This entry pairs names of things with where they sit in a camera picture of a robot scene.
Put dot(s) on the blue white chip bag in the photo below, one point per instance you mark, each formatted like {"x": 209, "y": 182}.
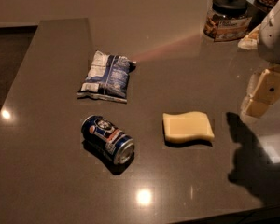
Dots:
{"x": 107, "y": 78}

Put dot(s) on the glass jar black lid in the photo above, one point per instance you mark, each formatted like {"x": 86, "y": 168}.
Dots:
{"x": 227, "y": 20}

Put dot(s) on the blue pepsi can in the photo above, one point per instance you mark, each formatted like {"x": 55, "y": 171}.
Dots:
{"x": 111, "y": 141}

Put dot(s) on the crumpled white wrapper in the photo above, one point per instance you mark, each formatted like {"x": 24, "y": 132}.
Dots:
{"x": 250, "y": 41}

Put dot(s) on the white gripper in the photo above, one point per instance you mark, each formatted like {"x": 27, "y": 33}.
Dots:
{"x": 275, "y": 44}

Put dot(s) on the yellow wavy sponge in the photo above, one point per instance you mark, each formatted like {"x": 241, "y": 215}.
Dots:
{"x": 185, "y": 127}

